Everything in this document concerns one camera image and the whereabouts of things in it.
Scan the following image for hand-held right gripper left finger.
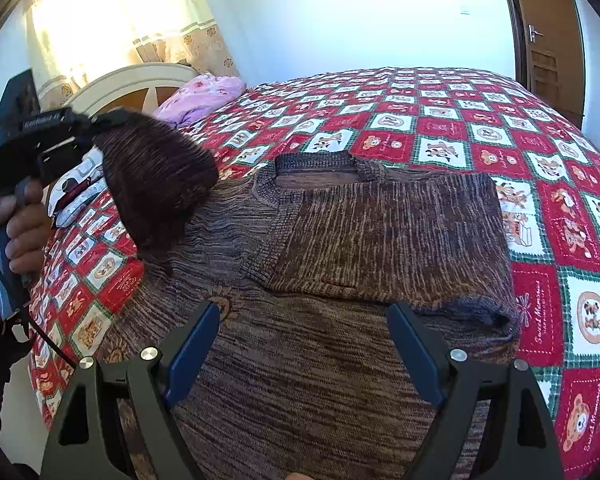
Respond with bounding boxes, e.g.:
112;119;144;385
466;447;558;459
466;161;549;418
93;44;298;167
40;301;222;480

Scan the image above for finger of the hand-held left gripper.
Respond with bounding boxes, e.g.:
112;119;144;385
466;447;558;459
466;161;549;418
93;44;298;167
72;110;146;135

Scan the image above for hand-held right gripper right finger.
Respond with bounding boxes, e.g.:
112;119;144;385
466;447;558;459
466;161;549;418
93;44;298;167
386;302;566;480

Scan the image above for brown knit sweater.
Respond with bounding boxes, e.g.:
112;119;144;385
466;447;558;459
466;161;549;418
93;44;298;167
97;110;523;480

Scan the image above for person's left hand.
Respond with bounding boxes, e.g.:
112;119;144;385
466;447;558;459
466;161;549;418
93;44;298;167
0;180;52;322

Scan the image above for cream and brown headboard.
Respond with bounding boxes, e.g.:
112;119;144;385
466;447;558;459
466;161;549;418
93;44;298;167
72;62;197;122

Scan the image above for white patterned pillow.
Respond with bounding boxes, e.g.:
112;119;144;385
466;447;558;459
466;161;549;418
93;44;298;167
47;152;106;228

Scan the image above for pink pillow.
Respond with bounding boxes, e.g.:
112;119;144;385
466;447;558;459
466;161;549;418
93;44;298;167
152;73;246;128

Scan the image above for beige patterned curtain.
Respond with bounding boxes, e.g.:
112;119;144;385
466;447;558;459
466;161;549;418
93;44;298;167
27;0;241;106

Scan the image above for red patchwork bear quilt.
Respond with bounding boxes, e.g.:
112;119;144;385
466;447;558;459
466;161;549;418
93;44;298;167
27;66;600;453

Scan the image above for brown wooden door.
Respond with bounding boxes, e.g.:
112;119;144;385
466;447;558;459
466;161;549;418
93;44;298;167
497;0;588;127

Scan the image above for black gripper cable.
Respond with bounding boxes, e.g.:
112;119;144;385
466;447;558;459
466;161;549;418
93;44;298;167
0;305;78;368

